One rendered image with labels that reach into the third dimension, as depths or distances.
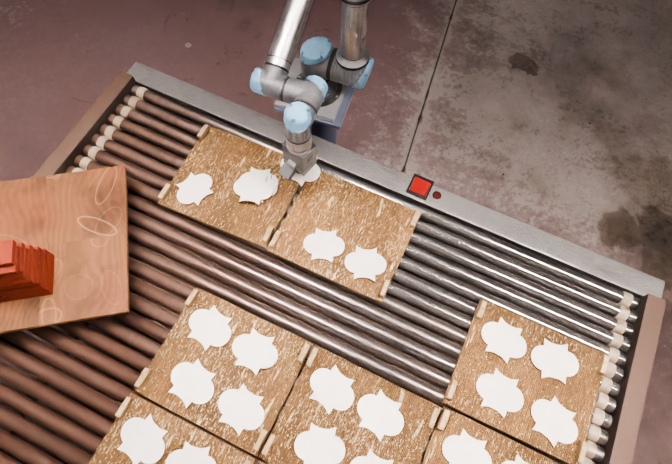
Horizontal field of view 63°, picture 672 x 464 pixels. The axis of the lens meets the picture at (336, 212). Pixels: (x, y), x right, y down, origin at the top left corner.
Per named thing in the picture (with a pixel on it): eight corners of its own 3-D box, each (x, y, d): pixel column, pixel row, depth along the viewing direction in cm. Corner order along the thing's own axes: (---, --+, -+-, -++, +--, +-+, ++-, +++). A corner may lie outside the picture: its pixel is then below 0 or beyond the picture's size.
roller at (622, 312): (132, 98, 213) (128, 90, 209) (631, 313, 182) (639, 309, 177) (124, 108, 211) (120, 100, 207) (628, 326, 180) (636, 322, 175)
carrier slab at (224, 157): (207, 127, 203) (207, 124, 202) (309, 166, 197) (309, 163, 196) (158, 205, 189) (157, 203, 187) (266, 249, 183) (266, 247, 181)
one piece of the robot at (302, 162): (267, 147, 161) (272, 175, 176) (291, 164, 159) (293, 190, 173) (294, 121, 165) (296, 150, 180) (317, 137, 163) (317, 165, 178)
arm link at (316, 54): (308, 54, 210) (306, 28, 198) (341, 64, 208) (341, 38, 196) (296, 78, 206) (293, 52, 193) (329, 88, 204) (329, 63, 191)
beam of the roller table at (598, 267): (140, 70, 222) (135, 60, 216) (655, 286, 188) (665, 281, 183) (128, 86, 218) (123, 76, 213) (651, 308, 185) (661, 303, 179)
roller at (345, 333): (59, 191, 195) (53, 184, 191) (599, 447, 163) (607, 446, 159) (50, 202, 193) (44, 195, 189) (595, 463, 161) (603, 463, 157)
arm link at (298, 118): (316, 103, 152) (305, 127, 149) (316, 126, 162) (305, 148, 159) (290, 94, 153) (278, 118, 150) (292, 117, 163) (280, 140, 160)
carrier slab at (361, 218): (313, 169, 197) (313, 167, 195) (420, 214, 190) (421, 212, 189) (267, 252, 183) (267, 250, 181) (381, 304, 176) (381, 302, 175)
